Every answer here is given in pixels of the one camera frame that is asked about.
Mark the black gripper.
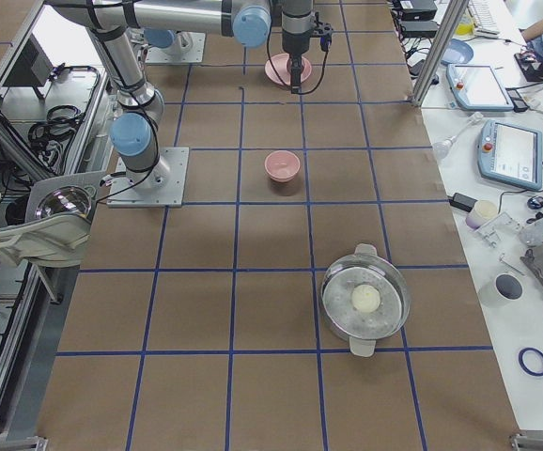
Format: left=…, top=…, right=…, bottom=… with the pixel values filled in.
left=282, top=13, right=334, bottom=94

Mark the pink bowl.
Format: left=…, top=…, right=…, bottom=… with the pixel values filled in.
left=264, top=150, right=301, bottom=183

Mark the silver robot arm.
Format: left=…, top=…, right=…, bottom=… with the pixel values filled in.
left=46, top=1, right=333, bottom=108
left=80, top=1, right=169, bottom=193

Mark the pink plate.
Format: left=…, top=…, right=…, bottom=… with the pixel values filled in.
left=265, top=53, right=313, bottom=86

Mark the blue plate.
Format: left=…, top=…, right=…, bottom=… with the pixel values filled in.
left=441, top=39, right=474, bottom=66

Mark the light bulb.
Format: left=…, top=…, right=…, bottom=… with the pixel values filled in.
left=432, top=112, right=484, bottom=162

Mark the yellow tape roll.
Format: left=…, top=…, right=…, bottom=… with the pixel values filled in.
left=455, top=11, right=474, bottom=36

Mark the far teach pendant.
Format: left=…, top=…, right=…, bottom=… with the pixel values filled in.
left=446, top=64, right=514, bottom=112

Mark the teach pendant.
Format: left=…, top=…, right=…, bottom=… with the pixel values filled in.
left=446, top=64, right=514, bottom=112
left=477, top=119, right=543, bottom=192

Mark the black power adapter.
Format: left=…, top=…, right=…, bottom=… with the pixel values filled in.
left=448, top=193, right=477, bottom=213

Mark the near teach pendant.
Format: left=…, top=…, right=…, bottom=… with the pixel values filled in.
left=477, top=119, right=543, bottom=192

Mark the purple white cup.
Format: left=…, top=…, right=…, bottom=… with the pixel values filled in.
left=465, top=200, right=498, bottom=229

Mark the steel steamer pot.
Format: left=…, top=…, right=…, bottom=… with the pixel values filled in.
left=320, top=243, right=411, bottom=358

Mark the white steamed bun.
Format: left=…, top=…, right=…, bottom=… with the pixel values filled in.
left=350, top=284, right=381, bottom=313

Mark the glass pot lid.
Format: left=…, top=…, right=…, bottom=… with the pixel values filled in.
left=35, top=186, right=92, bottom=219

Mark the white cup dark inside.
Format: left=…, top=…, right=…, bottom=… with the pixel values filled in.
left=478, top=272, right=523, bottom=307

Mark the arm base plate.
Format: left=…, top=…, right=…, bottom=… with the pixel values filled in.
left=146, top=32, right=206, bottom=66
left=105, top=147, right=190, bottom=208

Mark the aluminium frame post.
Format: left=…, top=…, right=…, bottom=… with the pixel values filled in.
left=410, top=0, right=468, bottom=107

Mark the blue tape ring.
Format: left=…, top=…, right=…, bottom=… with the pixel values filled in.
left=518, top=347, right=543, bottom=377

